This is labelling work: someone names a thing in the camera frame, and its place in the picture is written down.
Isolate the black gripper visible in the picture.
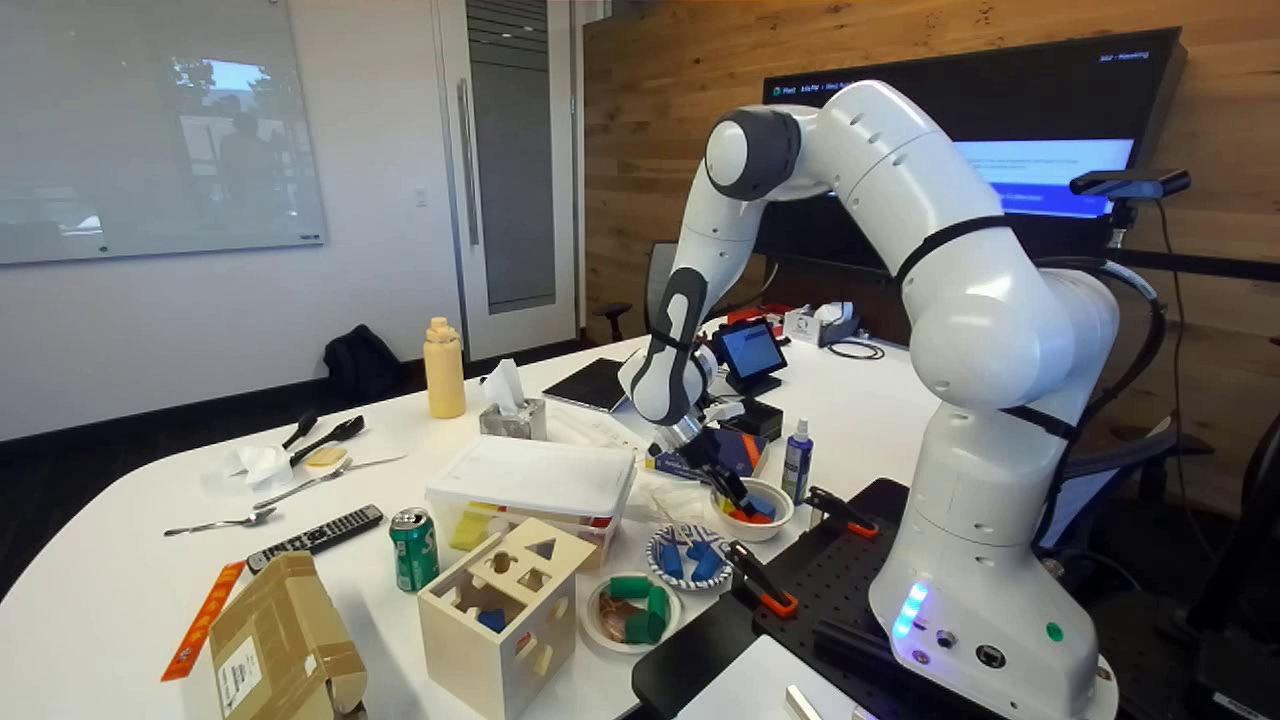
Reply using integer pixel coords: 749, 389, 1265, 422
649, 409, 756, 512

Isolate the white bowl with colored blocks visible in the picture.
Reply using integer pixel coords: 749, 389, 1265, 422
714, 475, 800, 542

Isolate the blue white spray bottle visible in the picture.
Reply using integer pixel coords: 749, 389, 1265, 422
782, 415, 818, 508

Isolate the black power adapter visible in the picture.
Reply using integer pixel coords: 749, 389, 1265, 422
733, 396, 790, 446

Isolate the orange black clamp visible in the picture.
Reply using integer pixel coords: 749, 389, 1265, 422
724, 537, 803, 623
803, 484, 886, 542

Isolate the black tablet with blue screen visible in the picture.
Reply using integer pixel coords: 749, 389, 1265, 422
709, 314, 793, 396

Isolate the black flat mat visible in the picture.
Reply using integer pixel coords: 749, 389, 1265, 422
541, 357, 632, 412

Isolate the white bowl with green cylinders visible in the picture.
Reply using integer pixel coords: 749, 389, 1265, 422
581, 569, 685, 657

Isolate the white flat box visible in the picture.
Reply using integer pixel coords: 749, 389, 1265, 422
424, 437, 641, 537

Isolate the white panel with black rim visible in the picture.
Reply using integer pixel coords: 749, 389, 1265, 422
671, 630, 856, 720

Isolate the grey tissue box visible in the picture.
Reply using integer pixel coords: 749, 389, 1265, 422
476, 357, 553, 442

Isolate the yellow sponge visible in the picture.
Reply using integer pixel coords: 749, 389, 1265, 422
449, 502, 506, 555

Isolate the wooden shape sorter box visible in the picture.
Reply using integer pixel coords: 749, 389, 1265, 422
417, 514, 600, 720

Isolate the yellow squeeze bottle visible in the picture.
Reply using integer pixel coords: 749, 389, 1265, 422
420, 311, 471, 422

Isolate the green soda can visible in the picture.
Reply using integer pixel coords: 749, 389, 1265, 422
386, 502, 443, 595

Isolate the blue office chair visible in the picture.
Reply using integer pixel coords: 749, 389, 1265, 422
1038, 415, 1191, 563

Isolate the black bag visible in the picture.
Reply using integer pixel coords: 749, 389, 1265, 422
320, 321, 408, 401

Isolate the white door with glass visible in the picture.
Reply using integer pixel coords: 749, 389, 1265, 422
438, 0, 589, 360

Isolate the black ladle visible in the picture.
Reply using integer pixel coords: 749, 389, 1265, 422
287, 412, 369, 472

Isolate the black remote control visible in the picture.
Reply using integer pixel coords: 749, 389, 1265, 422
241, 501, 387, 574

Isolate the brown cardboard box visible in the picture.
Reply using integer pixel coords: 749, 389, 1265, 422
210, 552, 372, 720

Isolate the white crumpled napkin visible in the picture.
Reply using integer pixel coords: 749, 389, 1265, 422
215, 437, 292, 493

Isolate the silver fork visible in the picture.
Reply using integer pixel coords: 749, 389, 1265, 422
161, 495, 292, 539

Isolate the large black monitor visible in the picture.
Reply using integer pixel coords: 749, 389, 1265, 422
756, 25, 1190, 263

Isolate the black office chair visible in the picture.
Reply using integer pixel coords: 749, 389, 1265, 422
1185, 412, 1280, 720

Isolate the orange ruler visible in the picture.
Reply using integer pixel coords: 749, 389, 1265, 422
161, 555, 252, 687

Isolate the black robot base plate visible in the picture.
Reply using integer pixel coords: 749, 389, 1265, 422
628, 475, 935, 720

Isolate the coiled grey cable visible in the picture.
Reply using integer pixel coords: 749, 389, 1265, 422
823, 333, 894, 362

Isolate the wall whiteboard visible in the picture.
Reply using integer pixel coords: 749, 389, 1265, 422
0, 0, 331, 273

